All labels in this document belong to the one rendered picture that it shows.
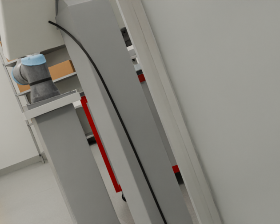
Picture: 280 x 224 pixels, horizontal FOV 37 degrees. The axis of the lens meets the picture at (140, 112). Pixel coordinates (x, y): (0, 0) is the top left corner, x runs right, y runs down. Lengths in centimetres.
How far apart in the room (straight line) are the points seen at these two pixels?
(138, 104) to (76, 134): 73
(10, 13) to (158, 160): 68
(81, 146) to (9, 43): 82
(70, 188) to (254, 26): 151
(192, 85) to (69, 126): 138
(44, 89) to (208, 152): 143
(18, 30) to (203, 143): 85
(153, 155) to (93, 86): 31
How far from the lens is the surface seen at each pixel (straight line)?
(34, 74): 213
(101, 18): 143
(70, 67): 625
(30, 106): 206
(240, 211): 82
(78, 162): 210
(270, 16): 80
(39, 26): 147
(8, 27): 142
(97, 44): 139
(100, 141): 260
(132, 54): 227
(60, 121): 208
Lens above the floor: 74
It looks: 5 degrees down
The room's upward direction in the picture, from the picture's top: 21 degrees counter-clockwise
